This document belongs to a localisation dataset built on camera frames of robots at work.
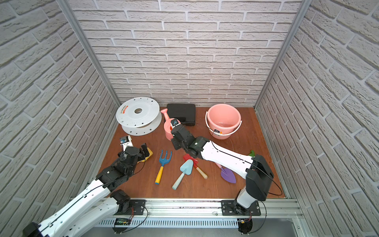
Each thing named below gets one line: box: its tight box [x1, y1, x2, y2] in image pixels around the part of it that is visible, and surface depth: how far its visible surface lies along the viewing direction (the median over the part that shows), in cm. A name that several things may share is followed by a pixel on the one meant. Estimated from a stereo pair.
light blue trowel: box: [172, 158, 194, 191], surface depth 87 cm
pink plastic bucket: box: [205, 103, 243, 140], surface depth 96 cm
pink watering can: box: [160, 108, 176, 141], surface depth 81 cm
